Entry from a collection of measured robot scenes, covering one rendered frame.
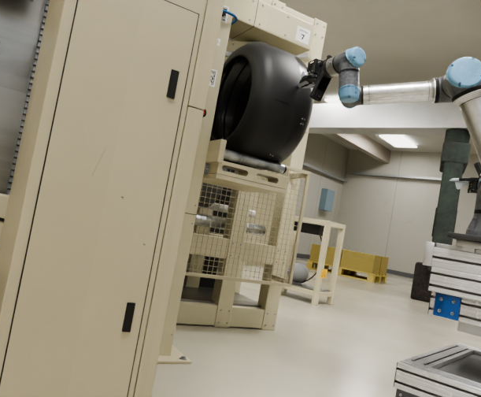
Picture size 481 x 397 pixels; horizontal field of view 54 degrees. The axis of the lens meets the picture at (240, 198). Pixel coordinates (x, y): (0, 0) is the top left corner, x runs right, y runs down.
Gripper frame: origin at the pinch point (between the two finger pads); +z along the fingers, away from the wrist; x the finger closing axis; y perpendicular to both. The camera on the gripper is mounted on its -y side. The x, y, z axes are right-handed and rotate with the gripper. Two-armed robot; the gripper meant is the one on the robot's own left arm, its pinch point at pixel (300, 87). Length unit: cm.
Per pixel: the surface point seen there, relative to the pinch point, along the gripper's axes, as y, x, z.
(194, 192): -50, 30, 27
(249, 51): 15.7, 18.1, 16.7
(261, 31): 45, -2, 44
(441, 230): 17, -467, 277
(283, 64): 8.8, 7.9, 3.5
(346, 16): 278, -273, 300
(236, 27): 45, 9, 52
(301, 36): 50, -26, 42
